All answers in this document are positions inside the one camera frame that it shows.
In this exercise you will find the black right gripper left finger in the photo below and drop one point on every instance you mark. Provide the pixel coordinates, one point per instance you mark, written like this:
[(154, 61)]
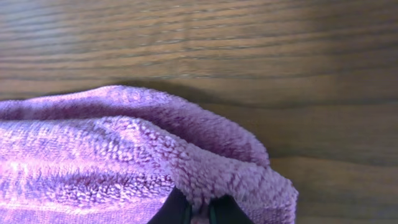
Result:
[(175, 210)]

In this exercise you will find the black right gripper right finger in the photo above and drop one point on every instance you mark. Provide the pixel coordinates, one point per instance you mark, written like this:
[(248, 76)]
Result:
[(225, 210)]

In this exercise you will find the purple microfiber cloth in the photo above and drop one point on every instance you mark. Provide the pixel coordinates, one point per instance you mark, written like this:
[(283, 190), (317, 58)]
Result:
[(114, 154)]

